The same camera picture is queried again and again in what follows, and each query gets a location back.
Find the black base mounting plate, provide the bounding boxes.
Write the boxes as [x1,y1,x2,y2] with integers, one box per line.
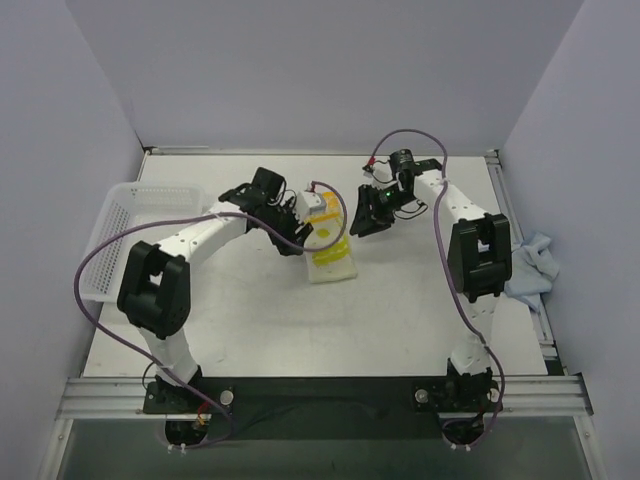
[142,374,504,447]

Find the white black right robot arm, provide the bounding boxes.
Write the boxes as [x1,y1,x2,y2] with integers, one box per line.
[349,149,512,410]

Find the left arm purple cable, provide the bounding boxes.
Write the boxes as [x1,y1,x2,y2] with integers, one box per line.
[74,179,349,449]

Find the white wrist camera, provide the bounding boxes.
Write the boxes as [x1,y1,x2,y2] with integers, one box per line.
[294,191,326,220]
[363,161,393,185]

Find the aluminium rail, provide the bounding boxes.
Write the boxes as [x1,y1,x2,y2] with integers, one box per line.
[57,375,593,420]
[484,149,567,376]

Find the light blue towel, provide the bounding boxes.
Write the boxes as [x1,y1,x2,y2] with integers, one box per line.
[504,232,560,313]

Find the aluminium front rail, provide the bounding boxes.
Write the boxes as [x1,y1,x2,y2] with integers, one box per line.
[57,375,593,420]

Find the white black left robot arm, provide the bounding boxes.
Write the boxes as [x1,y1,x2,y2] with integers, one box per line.
[117,167,326,412]

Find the yellow green patterned towel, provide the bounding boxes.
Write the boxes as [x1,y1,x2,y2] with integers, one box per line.
[304,191,358,284]

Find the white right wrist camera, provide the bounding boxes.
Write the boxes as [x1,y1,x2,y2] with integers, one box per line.
[363,161,393,185]

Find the aluminium right side rail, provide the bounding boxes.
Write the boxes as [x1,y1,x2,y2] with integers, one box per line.
[484,149,567,376]

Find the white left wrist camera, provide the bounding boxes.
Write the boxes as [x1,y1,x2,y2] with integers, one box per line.
[294,191,326,220]

